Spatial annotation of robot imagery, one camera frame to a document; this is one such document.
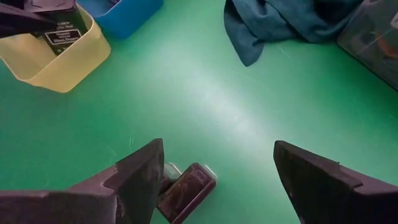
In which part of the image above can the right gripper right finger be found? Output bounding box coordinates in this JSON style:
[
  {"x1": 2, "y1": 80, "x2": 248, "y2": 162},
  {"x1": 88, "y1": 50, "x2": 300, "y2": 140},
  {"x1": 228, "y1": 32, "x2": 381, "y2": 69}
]
[{"x1": 273, "y1": 139, "x2": 398, "y2": 224}]

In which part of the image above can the dark teal cloth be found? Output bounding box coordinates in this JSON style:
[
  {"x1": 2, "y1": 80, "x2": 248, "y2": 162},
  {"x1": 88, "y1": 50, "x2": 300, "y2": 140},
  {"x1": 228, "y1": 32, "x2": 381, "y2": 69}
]
[{"x1": 223, "y1": 0, "x2": 365, "y2": 67}]

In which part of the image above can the blue plastic bin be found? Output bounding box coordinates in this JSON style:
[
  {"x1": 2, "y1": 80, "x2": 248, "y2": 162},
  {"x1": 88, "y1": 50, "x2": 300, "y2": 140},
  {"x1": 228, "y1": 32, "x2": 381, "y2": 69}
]
[{"x1": 76, "y1": 0, "x2": 165, "y2": 40}]

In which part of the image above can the yellow translucent plastic bin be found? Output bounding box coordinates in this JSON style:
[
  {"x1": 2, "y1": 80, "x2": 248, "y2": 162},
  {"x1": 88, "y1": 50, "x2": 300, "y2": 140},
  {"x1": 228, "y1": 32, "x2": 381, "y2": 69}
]
[{"x1": 0, "y1": 4, "x2": 112, "y2": 94}]

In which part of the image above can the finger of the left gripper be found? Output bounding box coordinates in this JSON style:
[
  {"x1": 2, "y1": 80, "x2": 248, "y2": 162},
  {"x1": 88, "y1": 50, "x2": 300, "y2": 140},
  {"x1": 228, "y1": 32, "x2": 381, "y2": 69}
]
[
  {"x1": 0, "y1": 2, "x2": 59, "y2": 40},
  {"x1": 23, "y1": 0, "x2": 77, "y2": 13}
]

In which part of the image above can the clear plastic storage bin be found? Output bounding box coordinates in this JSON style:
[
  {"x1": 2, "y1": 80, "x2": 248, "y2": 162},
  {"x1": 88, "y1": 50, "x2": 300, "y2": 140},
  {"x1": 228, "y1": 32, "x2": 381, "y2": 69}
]
[{"x1": 336, "y1": 0, "x2": 398, "y2": 91}]

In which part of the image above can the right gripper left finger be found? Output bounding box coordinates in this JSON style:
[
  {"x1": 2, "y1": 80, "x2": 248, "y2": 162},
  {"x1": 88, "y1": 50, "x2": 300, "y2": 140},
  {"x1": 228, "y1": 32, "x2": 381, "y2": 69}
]
[{"x1": 0, "y1": 138, "x2": 165, "y2": 224}]

